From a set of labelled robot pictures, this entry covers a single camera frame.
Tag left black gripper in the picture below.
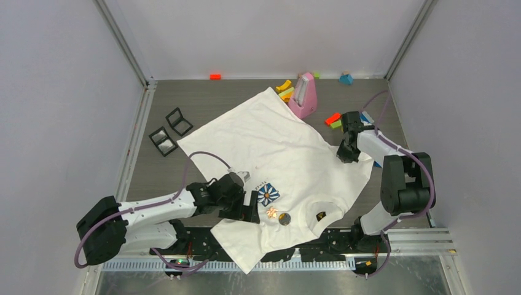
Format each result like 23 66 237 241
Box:
218 191 259 224

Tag gold leaf brooch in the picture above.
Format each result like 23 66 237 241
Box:
266 206 278 218

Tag round gold coin brooch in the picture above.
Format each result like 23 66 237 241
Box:
278 213 291 226

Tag white t-shirt with daisy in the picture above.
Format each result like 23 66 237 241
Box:
179 88 373 273

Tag black display box with coin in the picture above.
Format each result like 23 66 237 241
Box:
149 127 178 157

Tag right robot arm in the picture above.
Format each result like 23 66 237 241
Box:
337 111 436 253

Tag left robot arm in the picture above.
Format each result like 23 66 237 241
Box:
74 171 260 269

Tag lime green flat block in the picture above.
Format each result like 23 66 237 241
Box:
330 120 342 130

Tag green blue stacked bricks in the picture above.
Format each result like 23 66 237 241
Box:
360 111 374 125

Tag red-orange flat block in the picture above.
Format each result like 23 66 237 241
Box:
324 112 341 126

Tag pink metronome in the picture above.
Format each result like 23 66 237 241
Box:
288 73 318 119

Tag blue wooden house block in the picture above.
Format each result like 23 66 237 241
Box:
339 71 354 85

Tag orange block by metronome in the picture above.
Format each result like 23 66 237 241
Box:
281 95 291 103

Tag wood and green blocks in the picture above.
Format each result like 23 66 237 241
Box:
297 72 320 79

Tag light green long block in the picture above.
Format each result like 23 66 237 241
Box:
278 87 294 97

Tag yellow arch block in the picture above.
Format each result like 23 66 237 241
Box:
275 79 292 93

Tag empty black display box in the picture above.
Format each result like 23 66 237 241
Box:
165 108 194 137

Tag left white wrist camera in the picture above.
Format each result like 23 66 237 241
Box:
228 168 251 186

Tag white perforated cable duct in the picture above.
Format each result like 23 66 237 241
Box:
101 258 356 272

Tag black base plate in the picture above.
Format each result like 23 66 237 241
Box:
158 227 388 262

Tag orange-red block at wall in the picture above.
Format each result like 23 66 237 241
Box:
210 73 222 80

